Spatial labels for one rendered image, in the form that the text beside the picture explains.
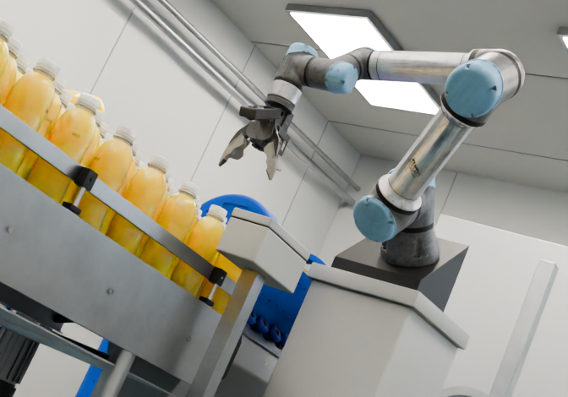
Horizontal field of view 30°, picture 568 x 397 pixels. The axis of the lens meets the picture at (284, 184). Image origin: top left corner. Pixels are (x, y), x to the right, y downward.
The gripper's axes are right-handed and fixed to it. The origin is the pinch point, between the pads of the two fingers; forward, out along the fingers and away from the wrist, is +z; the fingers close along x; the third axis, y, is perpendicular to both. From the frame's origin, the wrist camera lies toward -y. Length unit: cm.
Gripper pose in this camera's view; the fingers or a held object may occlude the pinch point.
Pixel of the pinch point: (242, 172)
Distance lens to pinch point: 249.3
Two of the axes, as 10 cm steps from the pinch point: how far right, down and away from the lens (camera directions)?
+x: -8.2, -2.2, 5.3
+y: 4.1, 4.1, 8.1
